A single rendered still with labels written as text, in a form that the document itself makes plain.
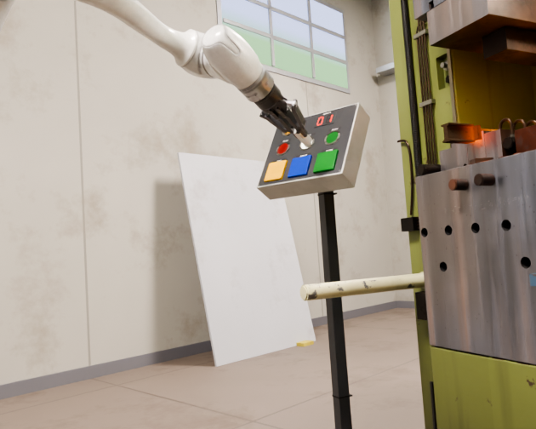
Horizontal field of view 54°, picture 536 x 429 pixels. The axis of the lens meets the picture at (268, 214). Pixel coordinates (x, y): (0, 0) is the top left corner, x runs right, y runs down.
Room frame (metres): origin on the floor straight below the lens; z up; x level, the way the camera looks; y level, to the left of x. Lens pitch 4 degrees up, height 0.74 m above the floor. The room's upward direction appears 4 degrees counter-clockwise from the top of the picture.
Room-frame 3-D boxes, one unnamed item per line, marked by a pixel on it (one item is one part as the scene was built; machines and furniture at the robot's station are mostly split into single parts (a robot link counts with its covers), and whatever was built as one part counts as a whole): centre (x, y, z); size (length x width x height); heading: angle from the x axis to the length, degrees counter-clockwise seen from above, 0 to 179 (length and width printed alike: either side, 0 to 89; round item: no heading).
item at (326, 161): (1.61, -0.19, 1.01); 0.07 x 0.05 x 0.07; 51
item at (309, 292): (1.57, -0.28, 0.62); 0.44 x 0.05 x 0.05; 116
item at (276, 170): (1.73, -0.04, 1.01); 0.07 x 0.05 x 0.07; 51
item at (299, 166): (1.67, -0.11, 1.01); 0.07 x 0.05 x 0.07; 51
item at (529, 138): (1.16, -0.64, 0.95); 0.12 x 0.09 x 0.07; 116
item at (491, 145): (1.39, -0.70, 0.96); 0.42 x 0.20 x 0.09; 116
